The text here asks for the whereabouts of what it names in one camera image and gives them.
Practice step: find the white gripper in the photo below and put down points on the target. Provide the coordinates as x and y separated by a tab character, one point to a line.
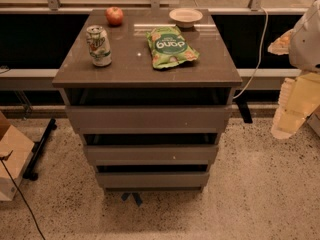
306	45

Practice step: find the grey top drawer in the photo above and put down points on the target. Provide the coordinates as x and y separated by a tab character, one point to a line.
144	120

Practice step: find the grey drawer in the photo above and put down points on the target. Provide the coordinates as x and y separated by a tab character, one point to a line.
151	155
144	120
152	180

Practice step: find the grey drawer cabinet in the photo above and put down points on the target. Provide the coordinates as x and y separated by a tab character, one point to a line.
131	81

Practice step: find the grey bottom drawer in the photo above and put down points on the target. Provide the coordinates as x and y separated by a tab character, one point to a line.
152	180

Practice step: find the grey middle drawer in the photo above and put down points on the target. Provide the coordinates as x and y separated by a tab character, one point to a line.
151	155

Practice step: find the black stand leg right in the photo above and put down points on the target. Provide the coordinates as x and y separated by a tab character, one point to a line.
244	111

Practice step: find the black stand leg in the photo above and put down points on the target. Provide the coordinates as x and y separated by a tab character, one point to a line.
38	150
244	111

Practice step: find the white bowl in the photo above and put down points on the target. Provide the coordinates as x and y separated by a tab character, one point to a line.
185	17

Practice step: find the green chip bag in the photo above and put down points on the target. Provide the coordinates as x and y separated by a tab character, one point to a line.
169	48

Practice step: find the red apple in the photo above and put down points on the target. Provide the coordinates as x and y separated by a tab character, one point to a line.
114	16

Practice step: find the green white soda can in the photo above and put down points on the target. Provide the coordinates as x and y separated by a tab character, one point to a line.
98	45

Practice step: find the black stand leg left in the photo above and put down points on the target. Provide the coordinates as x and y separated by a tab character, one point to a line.
38	150

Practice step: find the cardboard box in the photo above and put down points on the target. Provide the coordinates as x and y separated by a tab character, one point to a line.
16	147

